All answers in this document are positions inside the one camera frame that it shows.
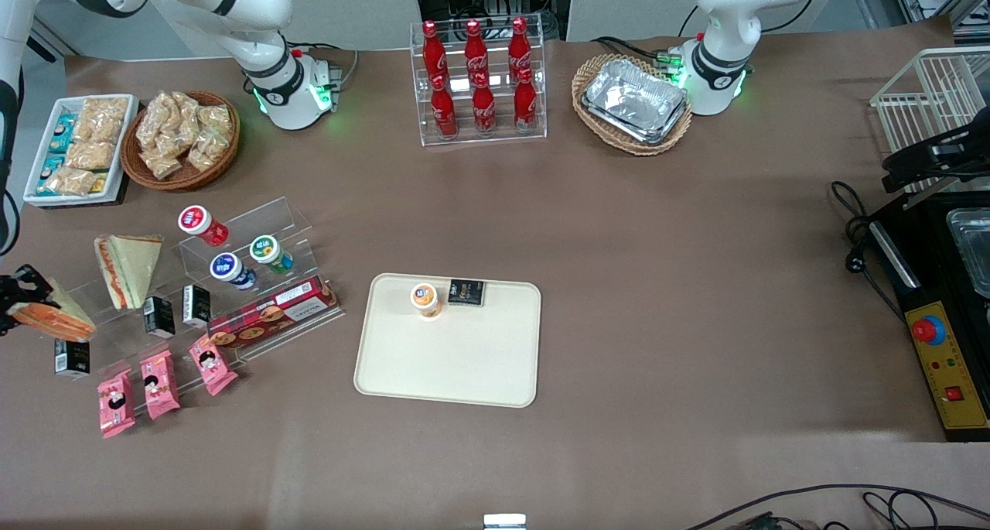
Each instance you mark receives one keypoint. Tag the clear bag of crackers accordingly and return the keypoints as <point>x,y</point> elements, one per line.
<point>69,182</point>
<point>90,155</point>
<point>102,118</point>

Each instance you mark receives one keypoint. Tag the red cola bottle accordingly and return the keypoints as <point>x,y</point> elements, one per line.
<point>433,54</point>
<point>525,104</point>
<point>476,50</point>
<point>444,112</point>
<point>484,111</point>
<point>519,49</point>

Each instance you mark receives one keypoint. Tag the clear acrylic tiered stand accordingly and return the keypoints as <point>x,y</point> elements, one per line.
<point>294,214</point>

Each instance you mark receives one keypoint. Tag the orange cap yogurt bottle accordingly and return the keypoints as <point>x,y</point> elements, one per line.
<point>425,299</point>

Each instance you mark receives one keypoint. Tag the blue cap yogurt bottle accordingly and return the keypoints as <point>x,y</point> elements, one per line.
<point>229,269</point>

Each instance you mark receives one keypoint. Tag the red cookie box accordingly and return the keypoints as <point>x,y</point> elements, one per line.
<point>271,313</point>

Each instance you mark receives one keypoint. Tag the small white grey device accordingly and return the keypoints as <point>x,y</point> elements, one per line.
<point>504,521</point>

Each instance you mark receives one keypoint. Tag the cream plastic serving tray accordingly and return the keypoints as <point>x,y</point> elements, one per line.
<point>448,360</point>

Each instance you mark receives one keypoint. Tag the white rectangular snack tray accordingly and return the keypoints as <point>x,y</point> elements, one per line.
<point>35,186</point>

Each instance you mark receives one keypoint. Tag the round wicker snack basket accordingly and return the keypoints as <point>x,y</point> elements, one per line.
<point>186,178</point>

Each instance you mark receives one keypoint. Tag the black sealing machine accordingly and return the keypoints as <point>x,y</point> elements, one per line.
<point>924,375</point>

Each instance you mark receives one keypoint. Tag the pink snack packet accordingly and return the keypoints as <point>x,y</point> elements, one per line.
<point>160,385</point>
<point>213,364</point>
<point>115,404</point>

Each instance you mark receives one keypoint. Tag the clear bag of puffed snacks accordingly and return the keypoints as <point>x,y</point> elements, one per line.
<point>207,151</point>
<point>155,120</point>
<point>161,162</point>
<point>215,120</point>
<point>186,116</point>

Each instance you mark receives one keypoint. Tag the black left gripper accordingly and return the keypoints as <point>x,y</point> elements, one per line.
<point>945,152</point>

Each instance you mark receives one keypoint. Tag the wicker basket with foil trays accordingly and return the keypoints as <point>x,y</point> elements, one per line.
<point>592,70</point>

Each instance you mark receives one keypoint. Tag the triangle sandwich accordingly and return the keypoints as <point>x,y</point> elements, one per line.
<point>128,271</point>
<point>58,319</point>

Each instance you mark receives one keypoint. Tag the green cap yogurt bottle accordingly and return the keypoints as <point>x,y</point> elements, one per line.
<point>268,251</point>

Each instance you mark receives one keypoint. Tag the stack of foil trays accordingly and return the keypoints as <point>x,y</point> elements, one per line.
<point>636,100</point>

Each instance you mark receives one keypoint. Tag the small black carton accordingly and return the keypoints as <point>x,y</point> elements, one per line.
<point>196,306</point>
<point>72,357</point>
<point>467,292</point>
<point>158,317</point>

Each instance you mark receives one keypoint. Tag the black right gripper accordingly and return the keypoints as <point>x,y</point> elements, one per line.
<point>17,285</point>

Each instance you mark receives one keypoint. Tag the red cap yogurt bottle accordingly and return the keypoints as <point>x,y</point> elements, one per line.
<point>199,223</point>

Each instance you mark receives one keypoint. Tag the blue snack pack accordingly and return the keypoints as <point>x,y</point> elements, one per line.
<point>52,169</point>
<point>63,134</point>

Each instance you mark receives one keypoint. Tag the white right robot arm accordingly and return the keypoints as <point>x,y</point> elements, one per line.
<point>232,11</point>

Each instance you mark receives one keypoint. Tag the steel tray insert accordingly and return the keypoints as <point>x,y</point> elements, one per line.
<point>973,251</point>

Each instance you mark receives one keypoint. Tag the clear acrylic bottle rack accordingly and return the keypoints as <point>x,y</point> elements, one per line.
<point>418,131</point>

